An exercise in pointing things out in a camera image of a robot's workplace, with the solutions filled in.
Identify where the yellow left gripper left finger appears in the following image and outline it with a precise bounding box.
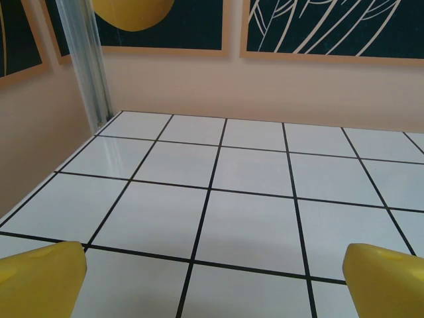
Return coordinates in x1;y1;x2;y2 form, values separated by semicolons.
0;240;87;318

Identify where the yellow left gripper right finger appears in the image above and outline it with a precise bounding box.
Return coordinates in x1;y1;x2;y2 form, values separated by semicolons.
343;243;424;318

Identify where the dark panel with yellow oval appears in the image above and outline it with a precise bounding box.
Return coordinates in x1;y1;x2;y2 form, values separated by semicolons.
44;0;232;66

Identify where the aluminium corner post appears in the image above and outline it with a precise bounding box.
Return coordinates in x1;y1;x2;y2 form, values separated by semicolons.
54;0;116;129

